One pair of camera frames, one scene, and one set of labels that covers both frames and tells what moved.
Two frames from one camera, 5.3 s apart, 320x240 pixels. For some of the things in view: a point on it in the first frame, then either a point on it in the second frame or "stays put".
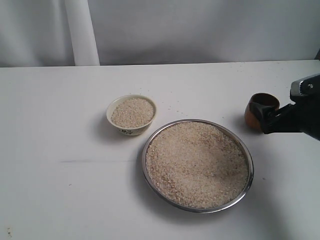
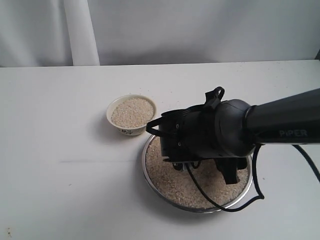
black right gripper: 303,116 -> 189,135
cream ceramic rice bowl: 132,114 stays put
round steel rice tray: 197,166 stays put
